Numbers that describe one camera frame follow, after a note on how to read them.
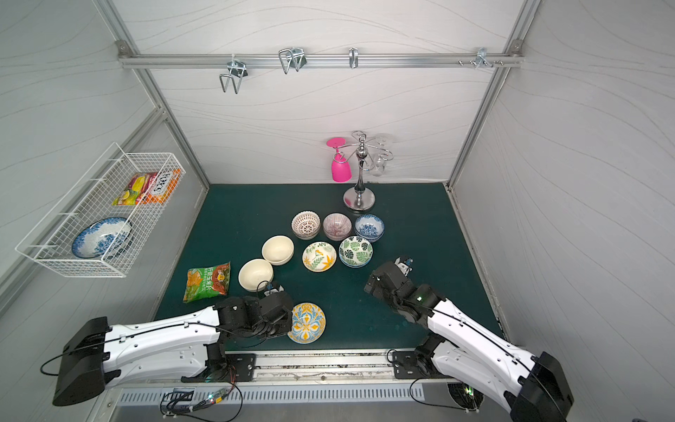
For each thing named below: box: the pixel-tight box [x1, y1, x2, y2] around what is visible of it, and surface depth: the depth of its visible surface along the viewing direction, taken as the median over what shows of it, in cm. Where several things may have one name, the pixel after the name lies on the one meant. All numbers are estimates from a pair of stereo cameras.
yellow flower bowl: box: [302, 241, 337, 273], surface depth 97 cm
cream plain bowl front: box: [238, 258, 275, 293], surface depth 91 cm
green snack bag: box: [182, 261, 232, 304], surface depth 88 cm
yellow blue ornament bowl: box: [287, 302, 327, 345], surface depth 81 cm
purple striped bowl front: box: [322, 212, 353, 242], surface depth 103 cm
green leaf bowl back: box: [338, 235, 374, 270], surface depth 97 cm
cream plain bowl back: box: [261, 234, 295, 266], surface depth 97 cm
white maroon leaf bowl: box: [290, 210, 321, 241], surface depth 103 cm
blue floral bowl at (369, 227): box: [354, 213, 385, 243], surface depth 103 cm
